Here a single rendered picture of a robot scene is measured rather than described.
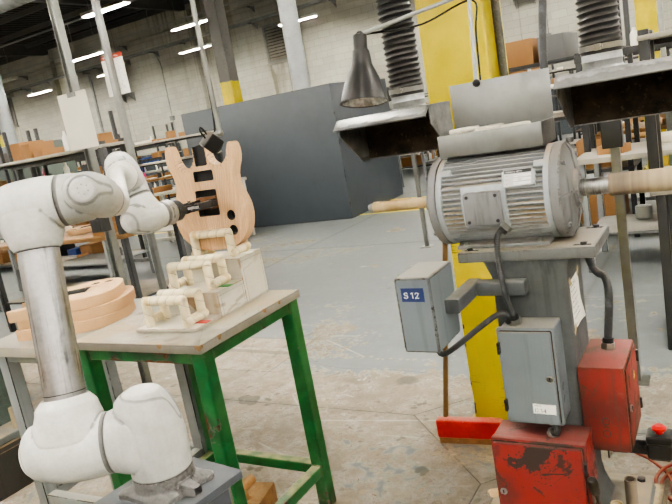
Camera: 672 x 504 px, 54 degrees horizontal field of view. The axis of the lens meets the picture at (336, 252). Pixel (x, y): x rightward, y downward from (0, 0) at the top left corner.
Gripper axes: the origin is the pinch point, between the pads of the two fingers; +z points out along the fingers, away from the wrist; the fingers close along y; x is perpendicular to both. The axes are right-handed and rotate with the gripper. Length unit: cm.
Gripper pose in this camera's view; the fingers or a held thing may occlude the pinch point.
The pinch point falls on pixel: (206, 203)
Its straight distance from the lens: 258.0
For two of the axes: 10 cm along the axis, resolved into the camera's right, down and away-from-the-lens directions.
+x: -1.5, -9.7, -1.6
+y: 8.8, -0.6, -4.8
